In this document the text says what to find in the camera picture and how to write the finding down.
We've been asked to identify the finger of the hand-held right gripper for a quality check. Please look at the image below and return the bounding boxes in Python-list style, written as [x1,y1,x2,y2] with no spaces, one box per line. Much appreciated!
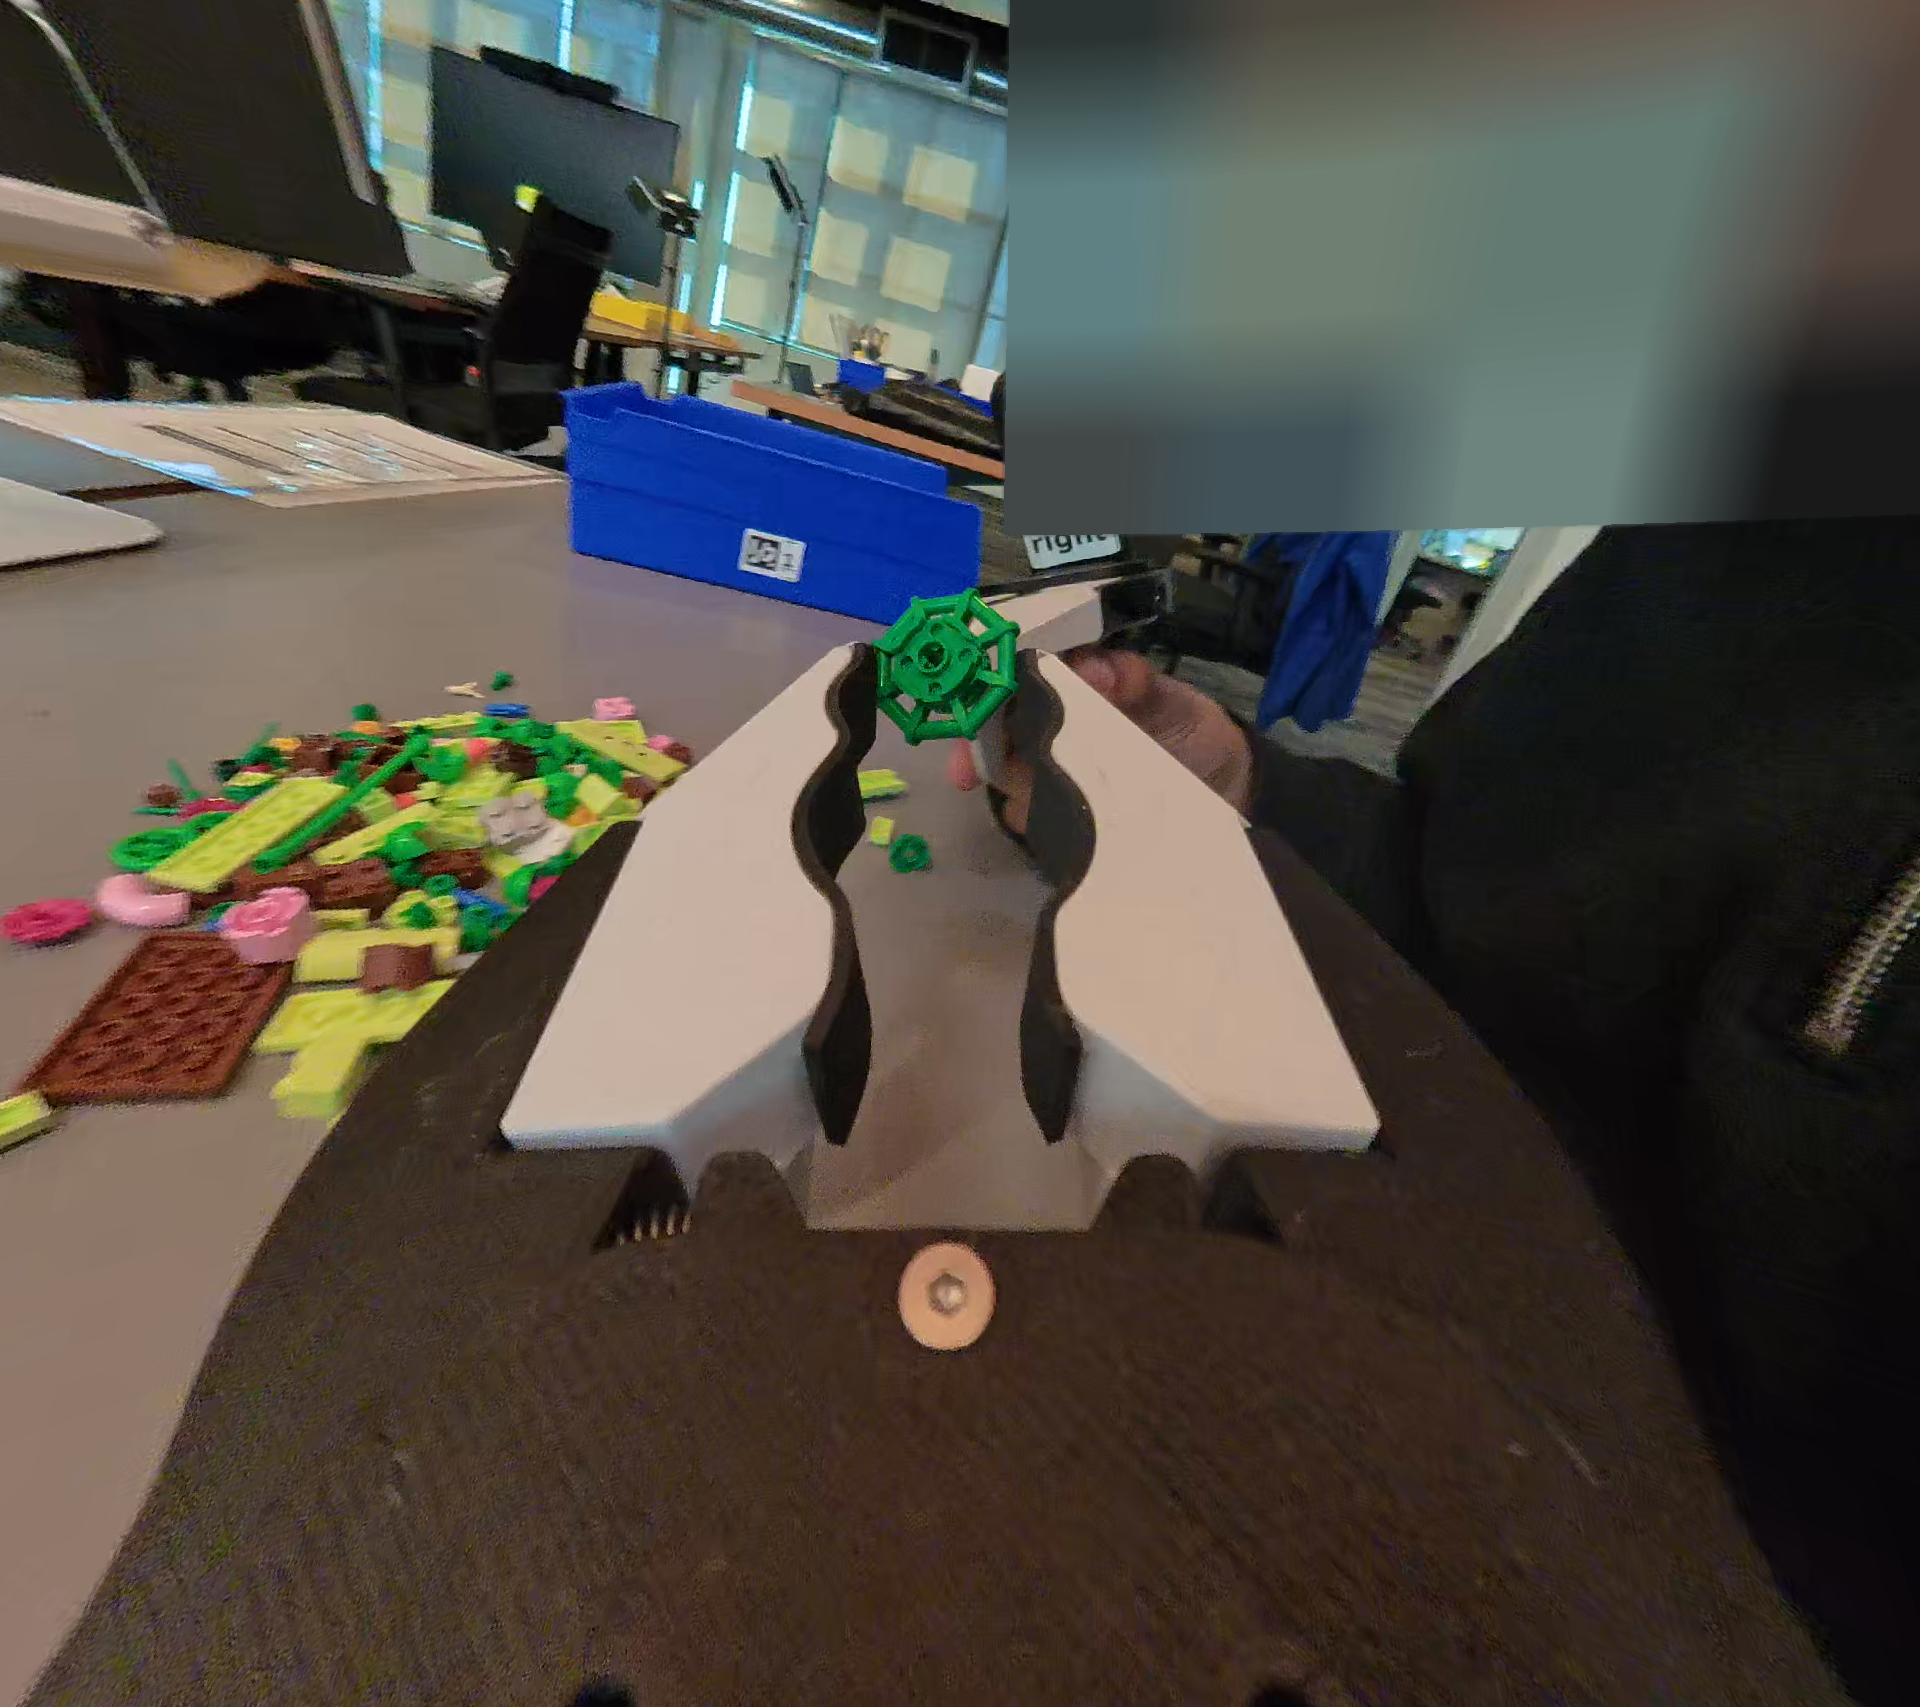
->
[1013,579,1110,661]

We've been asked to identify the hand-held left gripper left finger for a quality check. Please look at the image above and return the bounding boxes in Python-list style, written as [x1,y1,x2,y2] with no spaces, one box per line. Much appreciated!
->
[498,641,879,1153]

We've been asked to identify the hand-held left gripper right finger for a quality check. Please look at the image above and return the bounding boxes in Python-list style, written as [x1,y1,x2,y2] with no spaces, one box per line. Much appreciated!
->
[996,649,1382,1157]

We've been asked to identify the black green round toy piece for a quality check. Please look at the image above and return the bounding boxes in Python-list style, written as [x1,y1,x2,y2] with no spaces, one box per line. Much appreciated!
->
[872,589,1025,745]

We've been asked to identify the pile of colourful toy bricks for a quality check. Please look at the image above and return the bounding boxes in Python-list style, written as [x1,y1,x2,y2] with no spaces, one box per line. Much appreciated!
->
[0,669,939,1153]

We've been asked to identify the person's right forearm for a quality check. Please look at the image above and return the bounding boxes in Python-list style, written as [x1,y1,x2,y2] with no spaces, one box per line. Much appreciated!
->
[1243,717,1441,973]

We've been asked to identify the person's right hand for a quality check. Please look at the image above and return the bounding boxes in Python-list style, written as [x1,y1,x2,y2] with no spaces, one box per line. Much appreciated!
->
[943,649,1259,839]

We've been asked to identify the blue jacket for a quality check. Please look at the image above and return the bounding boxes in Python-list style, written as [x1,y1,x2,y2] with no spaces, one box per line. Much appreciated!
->
[1241,531,1399,733]

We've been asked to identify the wooden top background desk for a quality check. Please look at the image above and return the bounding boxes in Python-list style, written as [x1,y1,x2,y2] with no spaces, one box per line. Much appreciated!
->
[730,375,1007,481]

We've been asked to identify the blue plastic bin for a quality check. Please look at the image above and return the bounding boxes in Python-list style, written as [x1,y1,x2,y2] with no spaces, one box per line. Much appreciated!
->
[561,381,984,623]

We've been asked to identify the person's black jacket torso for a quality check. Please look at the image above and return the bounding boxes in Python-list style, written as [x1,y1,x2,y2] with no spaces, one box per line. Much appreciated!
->
[1393,521,1920,1707]

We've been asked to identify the black light stand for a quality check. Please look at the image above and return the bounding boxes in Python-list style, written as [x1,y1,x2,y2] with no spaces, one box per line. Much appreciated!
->
[625,177,708,395]
[762,153,819,389]

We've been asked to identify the black office chair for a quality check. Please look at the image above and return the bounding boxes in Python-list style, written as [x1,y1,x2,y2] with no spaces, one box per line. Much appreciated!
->
[300,199,613,451]

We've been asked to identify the white printed sheet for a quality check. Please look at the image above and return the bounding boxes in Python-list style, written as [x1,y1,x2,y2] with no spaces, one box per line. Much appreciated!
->
[0,393,564,509]

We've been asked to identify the black monitor yellow sticker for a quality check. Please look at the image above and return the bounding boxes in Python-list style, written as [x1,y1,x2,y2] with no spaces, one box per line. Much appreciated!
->
[425,46,684,287]

